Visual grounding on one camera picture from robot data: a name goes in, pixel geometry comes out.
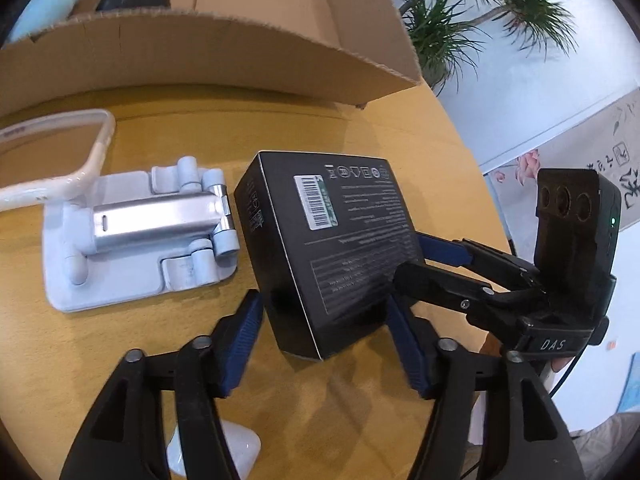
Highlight black product box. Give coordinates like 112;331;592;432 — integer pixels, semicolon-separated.
233;150;426;362

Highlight wall scroll painting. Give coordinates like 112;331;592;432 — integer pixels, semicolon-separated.
480;87;640;261

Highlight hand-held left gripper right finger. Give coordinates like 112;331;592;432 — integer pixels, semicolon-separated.
385;297;587;480

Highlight black cable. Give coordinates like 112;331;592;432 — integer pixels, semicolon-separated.
547;347;586;401

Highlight white earbuds case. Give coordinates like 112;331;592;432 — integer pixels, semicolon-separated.
166;419;262;477

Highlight person's grey trousers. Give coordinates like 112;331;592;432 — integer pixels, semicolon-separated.
565;412;640;480

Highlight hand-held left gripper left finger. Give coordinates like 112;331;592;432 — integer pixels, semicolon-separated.
60;289;264;480

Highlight white folding phone stand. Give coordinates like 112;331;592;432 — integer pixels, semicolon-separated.
42;156;242;313

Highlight potted palm plant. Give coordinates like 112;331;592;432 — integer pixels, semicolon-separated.
390;0;581;96

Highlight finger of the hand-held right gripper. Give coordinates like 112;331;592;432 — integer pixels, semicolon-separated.
417;234;541;288
391;261;533;318

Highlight cardboard box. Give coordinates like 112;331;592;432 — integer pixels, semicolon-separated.
0;0;423;121

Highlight light blue plush toy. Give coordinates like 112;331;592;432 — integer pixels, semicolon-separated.
7;0;98;43

